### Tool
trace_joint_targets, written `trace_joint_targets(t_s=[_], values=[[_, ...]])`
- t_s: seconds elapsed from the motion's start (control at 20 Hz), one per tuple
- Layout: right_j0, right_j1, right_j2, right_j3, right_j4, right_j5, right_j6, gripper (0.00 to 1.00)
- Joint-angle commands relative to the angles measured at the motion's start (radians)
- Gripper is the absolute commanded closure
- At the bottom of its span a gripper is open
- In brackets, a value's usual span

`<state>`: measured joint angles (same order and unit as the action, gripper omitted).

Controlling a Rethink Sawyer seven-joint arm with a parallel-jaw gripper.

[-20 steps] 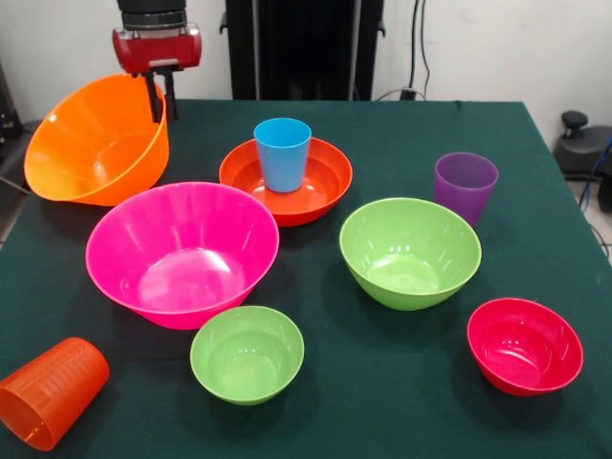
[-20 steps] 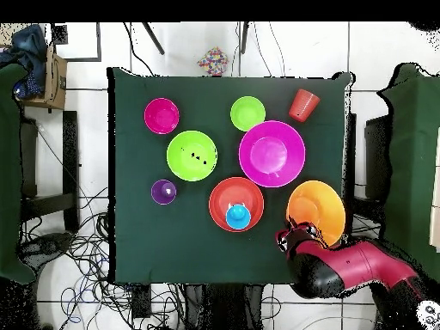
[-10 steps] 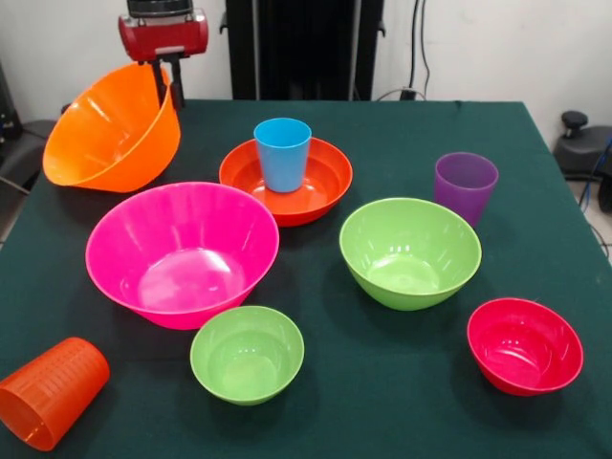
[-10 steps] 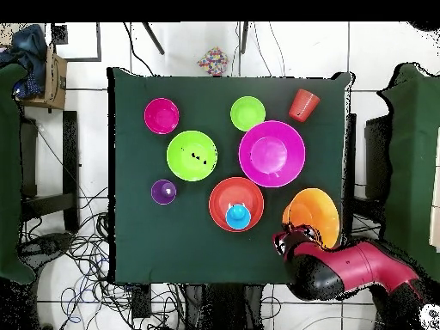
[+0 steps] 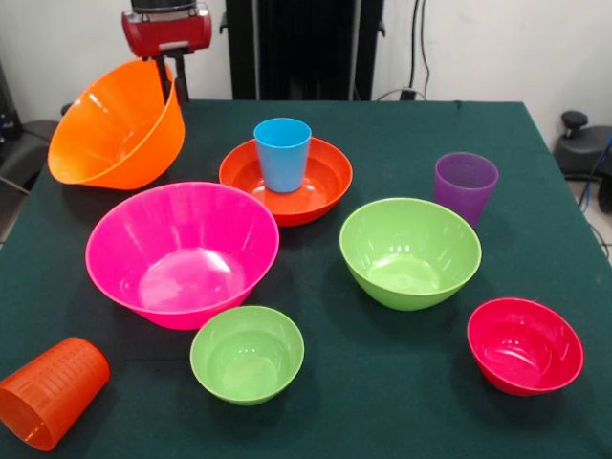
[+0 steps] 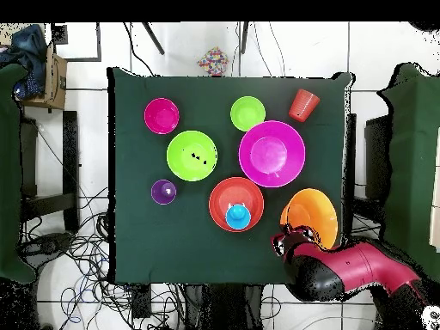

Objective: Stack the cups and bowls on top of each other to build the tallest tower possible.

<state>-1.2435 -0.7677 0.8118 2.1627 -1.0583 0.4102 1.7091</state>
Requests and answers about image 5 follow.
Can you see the red-orange cup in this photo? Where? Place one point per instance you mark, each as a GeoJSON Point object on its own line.
{"type": "Point", "coordinates": [52, 387]}

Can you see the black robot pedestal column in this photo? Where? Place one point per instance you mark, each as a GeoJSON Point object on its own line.
{"type": "Point", "coordinates": [306, 48]}

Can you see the blue cup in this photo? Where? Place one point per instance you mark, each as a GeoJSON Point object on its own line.
{"type": "Point", "coordinates": [282, 158]}

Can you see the small green bowl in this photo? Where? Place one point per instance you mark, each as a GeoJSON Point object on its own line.
{"type": "Point", "coordinates": [246, 363]}

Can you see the small pink bowl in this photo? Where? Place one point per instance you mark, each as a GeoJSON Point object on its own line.
{"type": "Point", "coordinates": [523, 349]}

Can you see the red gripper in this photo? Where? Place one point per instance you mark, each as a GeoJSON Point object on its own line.
{"type": "Point", "coordinates": [167, 33]}

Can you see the large pink bowl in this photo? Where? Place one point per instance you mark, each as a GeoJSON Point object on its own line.
{"type": "Point", "coordinates": [181, 248]}

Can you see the large orange bowl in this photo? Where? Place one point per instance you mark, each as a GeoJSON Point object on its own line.
{"type": "Point", "coordinates": [110, 138]}

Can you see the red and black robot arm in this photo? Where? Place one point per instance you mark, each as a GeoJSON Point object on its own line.
{"type": "Point", "coordinates": [162, 6]}

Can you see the large green bowl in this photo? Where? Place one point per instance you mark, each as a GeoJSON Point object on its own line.
{"type": "Point", "coordinates": [406, 258]}

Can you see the black pedestal leg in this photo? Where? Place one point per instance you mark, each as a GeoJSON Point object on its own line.
{"type": "Point", "coordinates": [581, 153]}
{"type": "Point", "coordinates": [28, 148]}

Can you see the purple cup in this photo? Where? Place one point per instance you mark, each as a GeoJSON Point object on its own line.
{"type": "Point", "coordinates": [464, 191]}

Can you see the dark green table cloth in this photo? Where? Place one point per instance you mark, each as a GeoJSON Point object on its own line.
{"type": "Point", "coordinates": [334, 430]}

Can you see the red-orange bowl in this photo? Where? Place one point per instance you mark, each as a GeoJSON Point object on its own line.
{"type": "Point", "coordinates": [330, 181]}

